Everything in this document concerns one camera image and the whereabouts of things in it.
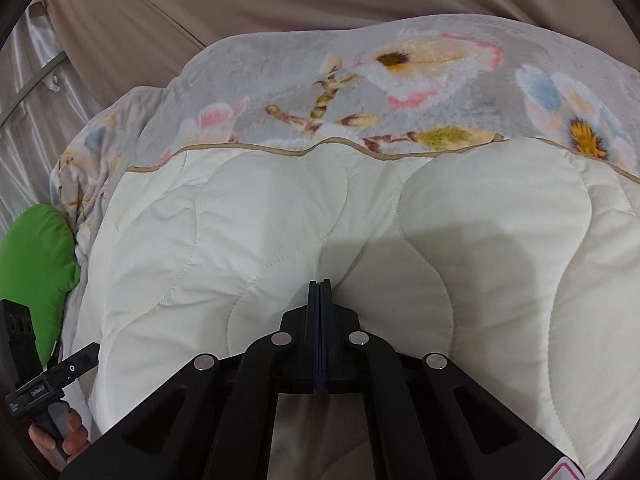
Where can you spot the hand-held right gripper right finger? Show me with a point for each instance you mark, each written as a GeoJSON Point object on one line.
{"type": "Point", "coordinates": [345, 340]}

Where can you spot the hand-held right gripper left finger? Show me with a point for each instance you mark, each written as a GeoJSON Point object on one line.
{"type": "Point", "coordinates": [295, 340]}

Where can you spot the cream quilted jacket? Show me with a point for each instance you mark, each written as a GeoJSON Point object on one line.
{"type": "Point", "coordinates": [250, 240]}

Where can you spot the person's left hand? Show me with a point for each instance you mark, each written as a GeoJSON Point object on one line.
{"type": "Point", "coordinates": [75, 442]}

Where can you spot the green cushion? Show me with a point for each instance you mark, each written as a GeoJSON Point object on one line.
{"type": "Point", "coordinates": [35, 260]}

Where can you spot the silver satin curtain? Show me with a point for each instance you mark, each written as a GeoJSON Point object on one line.
{"type": "Point", "coordinates": [30, 165]}

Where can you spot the grey floral blanket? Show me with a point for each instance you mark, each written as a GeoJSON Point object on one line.
{"type": "Point", "coordinates": [280, 70]}

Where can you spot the beige fabric backdrop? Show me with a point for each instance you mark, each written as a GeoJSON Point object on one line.
{"type": "Point", "coordinates": [200, 10]}

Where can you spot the grey metal rail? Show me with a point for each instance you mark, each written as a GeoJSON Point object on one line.
{"type": "Point", "coordinates": [30, 92]}

